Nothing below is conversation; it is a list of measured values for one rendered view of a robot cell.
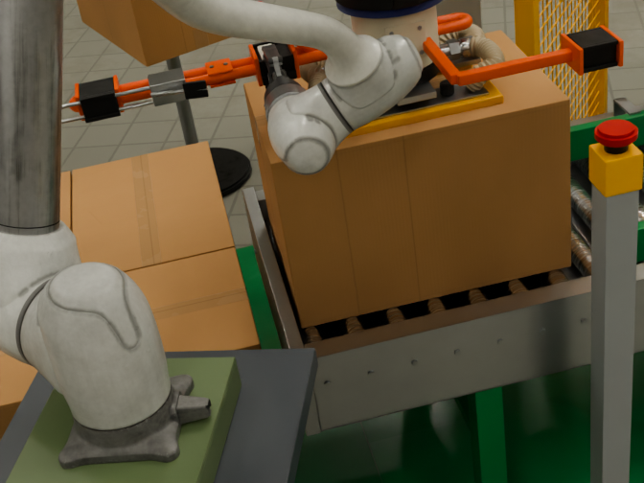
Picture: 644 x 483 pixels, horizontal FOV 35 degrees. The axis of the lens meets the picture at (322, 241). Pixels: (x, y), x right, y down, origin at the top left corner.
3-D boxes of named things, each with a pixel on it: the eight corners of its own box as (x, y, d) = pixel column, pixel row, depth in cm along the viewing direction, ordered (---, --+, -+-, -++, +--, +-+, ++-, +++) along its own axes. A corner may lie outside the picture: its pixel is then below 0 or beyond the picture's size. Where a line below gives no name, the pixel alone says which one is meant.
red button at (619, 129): (626, 135, 176) (626, 114, 173) (645, 153, 170) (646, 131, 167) (586, 144, 175) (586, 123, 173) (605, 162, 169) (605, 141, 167)
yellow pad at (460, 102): (487, 84, 212) (486, 62, 209) (504, 103, 204) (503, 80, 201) (327, 120, 209) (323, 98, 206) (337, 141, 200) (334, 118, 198)
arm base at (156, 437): (204, 459, 151) (196, 431, 148) (57, 470, 153) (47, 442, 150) (218, 378, 166) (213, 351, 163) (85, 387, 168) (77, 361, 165)
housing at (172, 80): (186, 86, 207) (181, 66, 205) (190, 100, 202) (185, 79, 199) (151, 94, 207) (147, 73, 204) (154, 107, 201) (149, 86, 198)
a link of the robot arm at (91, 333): (114, 448, 147) (74, 326, 135) (37, 402, 158) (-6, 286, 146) (195, 382, 157) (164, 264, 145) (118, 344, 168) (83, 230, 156)
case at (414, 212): (508, 180, 256) (501, 29, 235) (571, 266, 223) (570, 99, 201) (271, 233, 251) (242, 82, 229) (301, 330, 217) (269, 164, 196)
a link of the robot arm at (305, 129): (286, 155, 186) (345, 114, 185) (302, 197, 173) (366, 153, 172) (251, 112, 181) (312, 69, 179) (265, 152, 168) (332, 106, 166)
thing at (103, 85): (123, 97, 206) (116, 74, 204) (125, 112, 200) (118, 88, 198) (80, 105, 206) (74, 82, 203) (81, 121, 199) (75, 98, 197)
